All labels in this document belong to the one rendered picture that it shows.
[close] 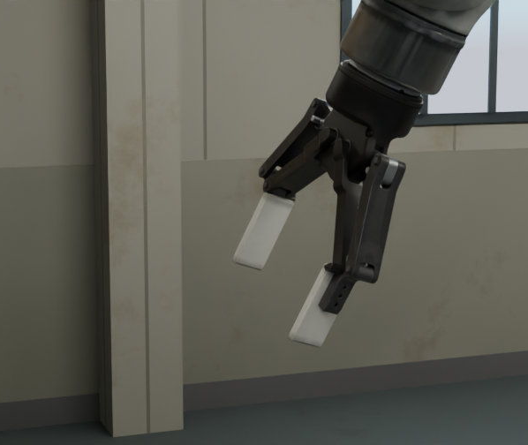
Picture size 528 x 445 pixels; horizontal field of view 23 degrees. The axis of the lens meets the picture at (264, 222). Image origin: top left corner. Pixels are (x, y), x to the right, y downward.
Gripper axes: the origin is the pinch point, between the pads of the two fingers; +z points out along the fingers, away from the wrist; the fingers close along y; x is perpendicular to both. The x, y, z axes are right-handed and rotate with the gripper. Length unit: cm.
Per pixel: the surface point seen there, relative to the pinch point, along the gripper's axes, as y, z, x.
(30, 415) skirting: 359, 223, -144
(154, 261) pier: 355, 140, -165
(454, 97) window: 392, 40, -287
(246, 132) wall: 393, 87, -198
